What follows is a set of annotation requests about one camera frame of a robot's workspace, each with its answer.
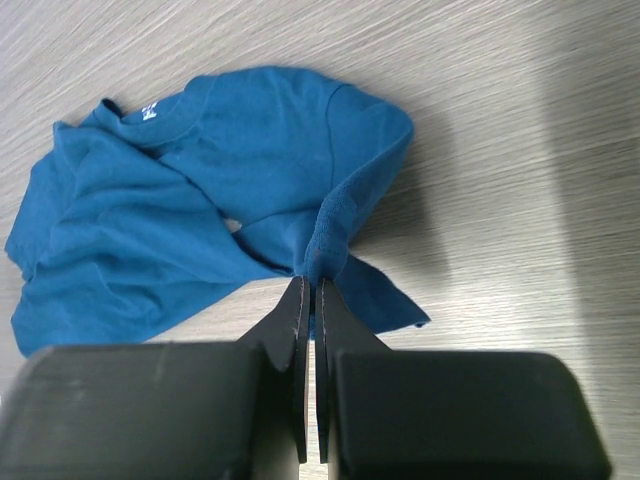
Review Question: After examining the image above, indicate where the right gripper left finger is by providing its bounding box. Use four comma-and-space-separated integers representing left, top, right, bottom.
1, 277, 308, 479

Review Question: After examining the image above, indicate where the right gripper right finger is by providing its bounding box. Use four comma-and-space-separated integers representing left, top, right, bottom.
315, 281, 613, 479

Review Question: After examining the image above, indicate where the blue t shirt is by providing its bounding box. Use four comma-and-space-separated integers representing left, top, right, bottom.
5, 66, 428, 356

